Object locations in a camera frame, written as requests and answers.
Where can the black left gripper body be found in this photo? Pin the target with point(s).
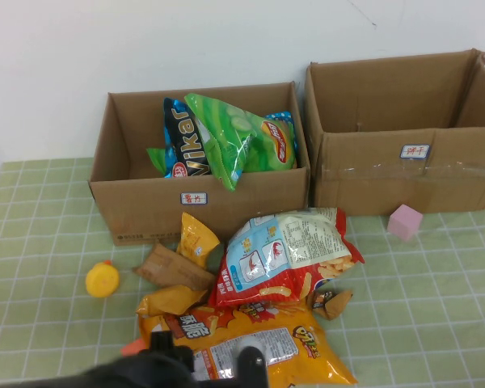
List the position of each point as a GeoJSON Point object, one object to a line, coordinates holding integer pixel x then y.
{"type": "Point", "coordinates": [165, 372]}

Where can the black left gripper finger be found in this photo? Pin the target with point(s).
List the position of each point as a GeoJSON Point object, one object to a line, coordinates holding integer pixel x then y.
{"type": "Point", "coordinates": [162, 341]}
{"type": "Point", "coordinates": [251, 365]}

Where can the large yellow orange snack bag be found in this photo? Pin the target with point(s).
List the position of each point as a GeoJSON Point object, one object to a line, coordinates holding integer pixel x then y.
{"type": "Point", "coordinates": [299, 351]}

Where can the yellow orange snack packet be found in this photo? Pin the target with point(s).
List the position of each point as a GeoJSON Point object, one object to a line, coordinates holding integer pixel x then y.
{"type": "Point", "coordinates": [165, 301]}

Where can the brown flat snack packet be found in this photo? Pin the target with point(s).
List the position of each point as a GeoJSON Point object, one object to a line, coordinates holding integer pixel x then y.
{"type": "Point", "coordinates": [169, 268]}

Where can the small brown triangular snack packet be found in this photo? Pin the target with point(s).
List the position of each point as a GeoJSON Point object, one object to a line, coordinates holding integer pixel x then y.
{"type": "Point", "coordinates": [333, 305]}

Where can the small yellow snack packet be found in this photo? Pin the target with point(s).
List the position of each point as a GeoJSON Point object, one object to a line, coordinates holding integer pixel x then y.
{"type": "Point", "coordinates": [194, 238]}

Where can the orange foam block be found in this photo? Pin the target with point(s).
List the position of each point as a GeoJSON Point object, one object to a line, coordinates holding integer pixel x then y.
{"type": "Point", "coordinates": [132, 347]}

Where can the yellow duck toy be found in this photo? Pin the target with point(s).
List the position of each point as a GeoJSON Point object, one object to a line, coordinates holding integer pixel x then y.
{"type": "Point", "coordinates": [102, 279]}

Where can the red white shrimp chips bag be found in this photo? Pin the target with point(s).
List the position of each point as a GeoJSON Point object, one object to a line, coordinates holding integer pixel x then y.
{"type": "Point", "coordinates": [291, 242]}

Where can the plain brown cardboard box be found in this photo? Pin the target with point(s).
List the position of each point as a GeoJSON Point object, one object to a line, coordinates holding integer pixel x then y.
{"type": "Point", "coordinates": [145, 210]}

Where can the white label sticker red writing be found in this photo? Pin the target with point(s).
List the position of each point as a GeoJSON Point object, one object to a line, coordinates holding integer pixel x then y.
{"type": "Point", "coordinates": [415, 151]}
{"type": "Point", "coordinates": [194, 198]}

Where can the green checkered tablecloth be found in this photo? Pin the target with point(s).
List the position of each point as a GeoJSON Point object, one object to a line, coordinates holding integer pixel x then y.
{"type": "Point", "coordinates": [428, 303]}

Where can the green Lays cucumber chips bag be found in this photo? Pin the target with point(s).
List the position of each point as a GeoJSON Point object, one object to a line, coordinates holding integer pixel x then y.
{"type": "Point", "coordinates": [230, 149]}

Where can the black blue Vikar chips bag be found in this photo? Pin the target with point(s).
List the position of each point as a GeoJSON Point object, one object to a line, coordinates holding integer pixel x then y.
{"type": "Point", "coordinates": [186, 137]}

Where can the light pink foam cube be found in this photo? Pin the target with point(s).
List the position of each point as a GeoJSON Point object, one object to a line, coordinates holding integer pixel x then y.
{"type": "Point", "coordinates": [404, 224]}

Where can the taped brown cardboard box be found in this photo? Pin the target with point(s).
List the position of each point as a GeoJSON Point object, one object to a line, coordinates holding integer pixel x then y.
{"type": "Point", "coordinates": [368, 190]}

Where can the clear packing tape strip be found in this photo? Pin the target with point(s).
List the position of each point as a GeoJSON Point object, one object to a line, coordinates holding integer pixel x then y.
{"type": "Point", "coordinates": [388, 171]}

